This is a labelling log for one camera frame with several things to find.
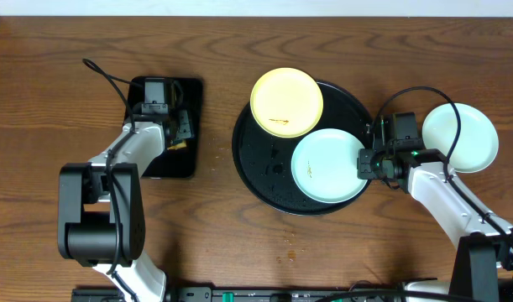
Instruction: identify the light blue plate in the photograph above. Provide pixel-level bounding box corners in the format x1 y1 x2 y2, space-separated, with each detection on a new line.
291 128 368 204
421 103 499 173

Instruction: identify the light blue plate front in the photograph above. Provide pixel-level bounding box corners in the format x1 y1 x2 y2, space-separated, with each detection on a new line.
421 103 499 173

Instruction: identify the black rectangular tray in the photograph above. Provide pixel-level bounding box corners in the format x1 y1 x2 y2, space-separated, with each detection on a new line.
128 76 203 179

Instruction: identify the black round tray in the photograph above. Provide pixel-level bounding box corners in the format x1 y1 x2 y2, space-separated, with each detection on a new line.
232 80 373 216

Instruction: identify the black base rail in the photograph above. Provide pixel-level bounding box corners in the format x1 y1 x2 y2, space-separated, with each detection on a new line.
71 285 450 302

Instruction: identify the green yellow sponge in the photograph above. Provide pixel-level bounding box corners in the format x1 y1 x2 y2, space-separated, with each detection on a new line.
167 139 187 150

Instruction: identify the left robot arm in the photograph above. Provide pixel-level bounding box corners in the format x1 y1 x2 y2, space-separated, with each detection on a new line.
57 109 200 301

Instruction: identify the yellow plate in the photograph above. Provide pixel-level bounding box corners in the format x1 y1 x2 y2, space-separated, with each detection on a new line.
249 67 323 138

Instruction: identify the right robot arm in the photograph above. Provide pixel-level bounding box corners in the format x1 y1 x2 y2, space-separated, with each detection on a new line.
357 148 513 301

